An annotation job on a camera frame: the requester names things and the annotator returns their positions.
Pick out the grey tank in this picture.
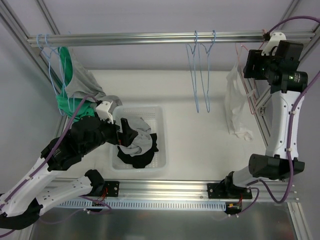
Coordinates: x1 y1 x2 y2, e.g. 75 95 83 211
120 116 153 157
66 48 123 106

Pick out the pink wire hanger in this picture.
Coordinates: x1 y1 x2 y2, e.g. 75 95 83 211
234 29 267 115

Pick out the black tank top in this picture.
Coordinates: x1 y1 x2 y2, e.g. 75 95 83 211
117 133 159 169

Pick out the white tank top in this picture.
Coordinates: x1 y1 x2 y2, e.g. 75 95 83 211
224 60 254 142

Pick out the blue hanger of grey top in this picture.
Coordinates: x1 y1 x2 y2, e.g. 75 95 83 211
200 30 217 113

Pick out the blue wire hanger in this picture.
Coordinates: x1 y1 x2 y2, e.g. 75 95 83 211
185 30 200 113

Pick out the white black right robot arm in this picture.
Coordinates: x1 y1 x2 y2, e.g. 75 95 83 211
223 40 308 203

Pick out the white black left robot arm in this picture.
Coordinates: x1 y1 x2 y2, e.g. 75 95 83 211
0 116 138 230

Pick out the green tank top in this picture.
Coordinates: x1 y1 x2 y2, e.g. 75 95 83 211
56 46 99 117

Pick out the blue hanger far left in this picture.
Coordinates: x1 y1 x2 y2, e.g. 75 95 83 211
36 34 66 116

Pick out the white plastic perforated basket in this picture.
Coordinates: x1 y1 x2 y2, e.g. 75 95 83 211
109 104 168 173

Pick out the aluminium hanging rod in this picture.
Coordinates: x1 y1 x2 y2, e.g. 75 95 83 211
26 31 316 47

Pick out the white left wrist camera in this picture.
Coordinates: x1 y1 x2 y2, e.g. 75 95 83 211
95 101 117 124

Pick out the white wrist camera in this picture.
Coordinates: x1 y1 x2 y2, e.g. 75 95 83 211
95 101 117 124
261 32 287 56

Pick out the aluminium frame right rail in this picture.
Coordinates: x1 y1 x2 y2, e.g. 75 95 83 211
252 40 308 146

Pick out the aluminium frame rail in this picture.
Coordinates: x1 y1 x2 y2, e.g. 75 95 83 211
49 177 300 203
252 40 308 146
44 74 76 179

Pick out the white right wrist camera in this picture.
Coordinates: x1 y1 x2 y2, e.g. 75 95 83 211
261 32 287 56

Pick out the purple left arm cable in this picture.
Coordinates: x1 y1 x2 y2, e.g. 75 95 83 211
0 96 101 237

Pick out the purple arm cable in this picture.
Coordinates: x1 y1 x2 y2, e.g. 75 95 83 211
246 15 320 205
0 96 101 237

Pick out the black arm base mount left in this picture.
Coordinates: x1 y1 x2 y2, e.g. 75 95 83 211
86 180 120 198

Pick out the aluminium frame left rail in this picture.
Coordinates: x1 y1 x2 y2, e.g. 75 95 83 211
44 74 76 179

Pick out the white slotted cable duct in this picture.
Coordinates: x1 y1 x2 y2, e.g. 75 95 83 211
58 198 227 212

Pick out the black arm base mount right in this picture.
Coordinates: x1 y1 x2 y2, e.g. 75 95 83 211
207 181 253 200

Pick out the aluminium frame front rail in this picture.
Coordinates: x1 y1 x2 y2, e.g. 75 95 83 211
49 177 300 203

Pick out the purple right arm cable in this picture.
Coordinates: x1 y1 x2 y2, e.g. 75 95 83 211
246 15 320 205

